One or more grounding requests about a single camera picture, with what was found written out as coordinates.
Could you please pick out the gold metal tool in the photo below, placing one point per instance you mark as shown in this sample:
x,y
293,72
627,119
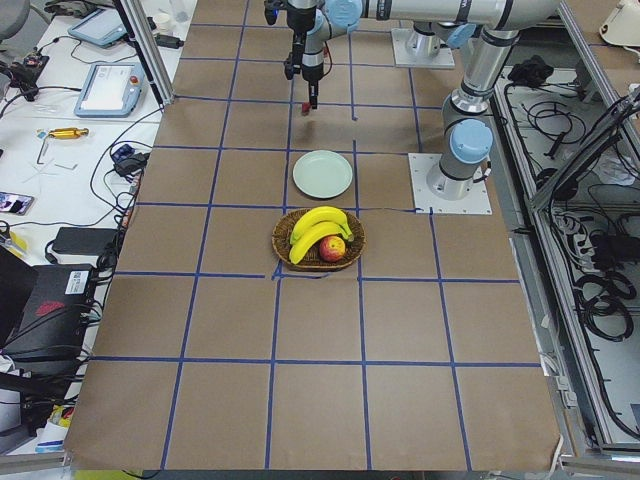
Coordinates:
x,y
68,133

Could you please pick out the pale green plate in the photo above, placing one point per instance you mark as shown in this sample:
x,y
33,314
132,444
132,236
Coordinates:
x,y
322,174

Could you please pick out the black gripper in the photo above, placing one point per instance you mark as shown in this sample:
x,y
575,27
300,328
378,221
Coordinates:
x,y
300,18
311,73

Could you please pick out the aluminium frame post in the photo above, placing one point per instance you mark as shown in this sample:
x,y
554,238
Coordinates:
x,y
137,26

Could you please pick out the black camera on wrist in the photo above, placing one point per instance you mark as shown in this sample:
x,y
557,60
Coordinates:
x,y
271,8

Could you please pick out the far teach pendant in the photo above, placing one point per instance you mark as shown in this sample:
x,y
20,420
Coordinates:
x,y
101,28

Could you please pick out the woven wicker basket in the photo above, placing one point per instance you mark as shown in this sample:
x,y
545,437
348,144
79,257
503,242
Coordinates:
x,y
321,239

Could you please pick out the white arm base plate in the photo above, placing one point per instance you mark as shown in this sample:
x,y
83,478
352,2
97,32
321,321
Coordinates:
x,y
435,193
417,50

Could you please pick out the red yellow apple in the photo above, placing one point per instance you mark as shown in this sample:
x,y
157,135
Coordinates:
x,y
332,248

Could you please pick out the black computer case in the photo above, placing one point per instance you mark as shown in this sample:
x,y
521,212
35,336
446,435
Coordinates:
x,y
44,309

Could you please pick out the white paper cup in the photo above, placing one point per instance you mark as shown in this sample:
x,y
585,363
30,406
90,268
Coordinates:
x,y
164,23

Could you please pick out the smartphone on desk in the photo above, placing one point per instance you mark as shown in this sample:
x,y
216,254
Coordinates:
x,y
16,204

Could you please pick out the black power adapter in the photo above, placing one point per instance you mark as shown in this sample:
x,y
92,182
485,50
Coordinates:
x,y
83,241

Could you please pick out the near teach pendant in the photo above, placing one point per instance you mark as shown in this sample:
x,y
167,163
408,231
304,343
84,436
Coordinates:
x,y
110,90

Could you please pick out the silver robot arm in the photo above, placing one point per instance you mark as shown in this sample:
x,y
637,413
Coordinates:
x,y
350,45
468,139

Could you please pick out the teach pendant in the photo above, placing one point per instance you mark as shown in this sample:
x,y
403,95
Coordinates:
x,y
110,90
101,28

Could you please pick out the yellow banana bunch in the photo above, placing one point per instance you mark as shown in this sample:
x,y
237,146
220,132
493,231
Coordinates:
x,y
315,225

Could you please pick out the black cloth bundle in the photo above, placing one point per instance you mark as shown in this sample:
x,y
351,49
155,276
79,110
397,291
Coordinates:
x,y
532,72

